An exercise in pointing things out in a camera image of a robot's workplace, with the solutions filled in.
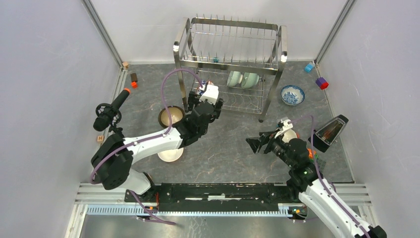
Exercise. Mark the black microphone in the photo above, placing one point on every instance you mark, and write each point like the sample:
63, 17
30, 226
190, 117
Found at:
108, 114

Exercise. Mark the red purple block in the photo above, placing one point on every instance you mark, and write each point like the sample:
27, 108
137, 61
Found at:
321, 83

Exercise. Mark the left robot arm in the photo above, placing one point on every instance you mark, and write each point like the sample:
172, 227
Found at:
112, 162

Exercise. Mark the green checked small bowl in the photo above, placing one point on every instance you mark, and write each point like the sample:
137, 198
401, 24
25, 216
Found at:
234, 78

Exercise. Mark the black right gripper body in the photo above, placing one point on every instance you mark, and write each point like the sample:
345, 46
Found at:
277, 146

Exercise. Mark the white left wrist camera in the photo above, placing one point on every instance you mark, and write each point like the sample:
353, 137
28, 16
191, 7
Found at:
208, 93

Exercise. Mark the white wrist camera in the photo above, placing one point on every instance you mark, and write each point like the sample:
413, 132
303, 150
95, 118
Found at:
208, 93
284, 125

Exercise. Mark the orange arch block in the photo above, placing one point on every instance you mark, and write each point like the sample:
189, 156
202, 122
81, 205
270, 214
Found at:
312, 154

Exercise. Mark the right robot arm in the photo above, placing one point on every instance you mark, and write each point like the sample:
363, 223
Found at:
308, 185

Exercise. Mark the black metronome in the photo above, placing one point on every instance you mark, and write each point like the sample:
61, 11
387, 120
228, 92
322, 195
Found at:
324, 137

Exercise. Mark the black mini tripod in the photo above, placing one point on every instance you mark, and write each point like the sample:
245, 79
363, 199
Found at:
115, 129

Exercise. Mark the stainless steel dish rack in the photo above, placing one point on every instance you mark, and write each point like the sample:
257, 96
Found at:
246, 46

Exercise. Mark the small orange red cube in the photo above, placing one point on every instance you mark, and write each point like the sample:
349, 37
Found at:
134, 84

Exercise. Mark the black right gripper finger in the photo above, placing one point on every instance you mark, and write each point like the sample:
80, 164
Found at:
256, 143
268, 133

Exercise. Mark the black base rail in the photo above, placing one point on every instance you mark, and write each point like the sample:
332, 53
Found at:
219, 197

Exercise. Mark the teal glazed bowl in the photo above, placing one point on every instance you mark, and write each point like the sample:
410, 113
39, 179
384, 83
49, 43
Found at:
289, 135

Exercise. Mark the pale green bowl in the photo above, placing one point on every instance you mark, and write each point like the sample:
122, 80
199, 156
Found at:
249, 80

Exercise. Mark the grey lego baseplate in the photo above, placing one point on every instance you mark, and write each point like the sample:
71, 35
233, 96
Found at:
321, 164

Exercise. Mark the brown block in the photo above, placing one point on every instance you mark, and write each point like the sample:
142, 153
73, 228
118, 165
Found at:
133, 77

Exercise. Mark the light blue block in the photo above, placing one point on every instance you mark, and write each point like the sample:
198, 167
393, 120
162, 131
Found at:
309, 67

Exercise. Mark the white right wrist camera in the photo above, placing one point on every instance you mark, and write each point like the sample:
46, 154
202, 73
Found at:
284, 125

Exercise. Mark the blue white floral bowl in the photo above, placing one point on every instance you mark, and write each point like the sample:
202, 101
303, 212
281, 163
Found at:
292, 95

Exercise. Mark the blue white zigzag bowl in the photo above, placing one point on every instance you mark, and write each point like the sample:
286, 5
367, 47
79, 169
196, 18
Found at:
204, 83

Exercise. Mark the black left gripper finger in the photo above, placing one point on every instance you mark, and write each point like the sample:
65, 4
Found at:
193, 100
218, 106

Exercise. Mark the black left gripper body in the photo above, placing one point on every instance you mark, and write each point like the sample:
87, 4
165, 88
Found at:
214, 113

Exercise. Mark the black patterned bowl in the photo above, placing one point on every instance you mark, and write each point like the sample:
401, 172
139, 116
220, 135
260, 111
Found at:
175, 114

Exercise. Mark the orange bowl white inside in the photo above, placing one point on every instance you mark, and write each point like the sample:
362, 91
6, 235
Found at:
170, 155

